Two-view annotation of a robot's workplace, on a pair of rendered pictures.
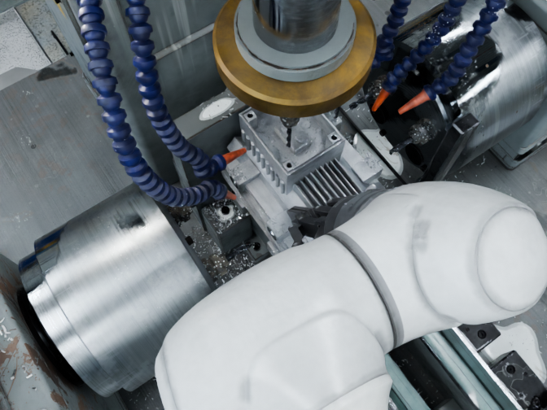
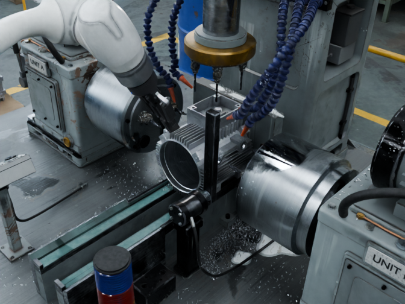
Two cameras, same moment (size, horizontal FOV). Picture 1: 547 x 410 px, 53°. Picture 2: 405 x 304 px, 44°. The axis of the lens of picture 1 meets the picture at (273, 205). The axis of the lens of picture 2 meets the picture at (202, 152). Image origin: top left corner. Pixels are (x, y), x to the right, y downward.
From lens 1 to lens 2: 1.17 m
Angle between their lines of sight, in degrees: 54
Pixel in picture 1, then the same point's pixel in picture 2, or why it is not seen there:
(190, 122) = (207, 82)
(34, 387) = (81, 63)
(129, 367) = (93, 95)
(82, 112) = not seen: hidden behind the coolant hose
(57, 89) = not seen: hidden behind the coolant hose
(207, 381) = not seen: outside the picture
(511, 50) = (304, 169)
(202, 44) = (250, 78)
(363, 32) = (227, 50)
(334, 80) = (199, 46)
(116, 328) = (106, 79)
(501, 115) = (266, 190)
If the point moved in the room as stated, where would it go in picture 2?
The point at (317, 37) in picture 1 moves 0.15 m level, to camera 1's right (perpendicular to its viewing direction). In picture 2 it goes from (206, 26) to (221, 50)
